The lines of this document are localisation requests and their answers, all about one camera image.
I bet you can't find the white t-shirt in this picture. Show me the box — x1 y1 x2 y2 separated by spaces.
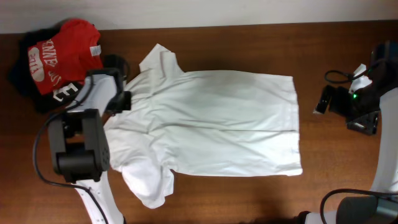
104 44 303 208

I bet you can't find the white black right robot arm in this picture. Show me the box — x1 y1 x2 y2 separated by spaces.
295 40 397 224

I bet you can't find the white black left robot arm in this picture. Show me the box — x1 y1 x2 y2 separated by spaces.
47 68 130 223

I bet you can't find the red folded t-shirt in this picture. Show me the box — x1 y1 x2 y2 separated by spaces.
27 19 103 95

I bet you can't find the black folded t-shirt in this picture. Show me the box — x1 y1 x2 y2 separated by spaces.
7 28 83 114

